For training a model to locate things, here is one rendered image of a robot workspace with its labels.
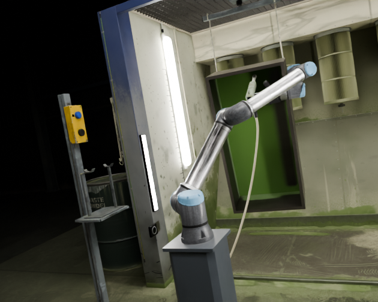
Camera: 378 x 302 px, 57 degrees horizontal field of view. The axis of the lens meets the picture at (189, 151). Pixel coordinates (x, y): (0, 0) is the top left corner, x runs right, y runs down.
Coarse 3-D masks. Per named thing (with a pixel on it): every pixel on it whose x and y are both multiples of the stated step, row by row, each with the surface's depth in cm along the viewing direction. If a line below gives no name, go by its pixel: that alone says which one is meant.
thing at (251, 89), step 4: (256, 76) 272; (252, 80) 263; (252, 84) 251; (248, 88) 247; (252, 88) 244; (248, 92) 235; (252, 92) 237; (248, 96) 233; (252, 96) 233; (256, 112) 249; (256, 116) 250
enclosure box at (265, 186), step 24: (216, 72) 300; (240, 72) 264; (264, 72) 293; (216, 96) 298; (240, 96) 305; (264, 120) 306; (288, 120) 300; (240, 144) 319; (264, 144) 313; (288, 144) 307; (240, 168) 327; (264, 168) 320; (288, 168) 314; (240, 192) 335; (264, 192) 328; (288, 192) 320
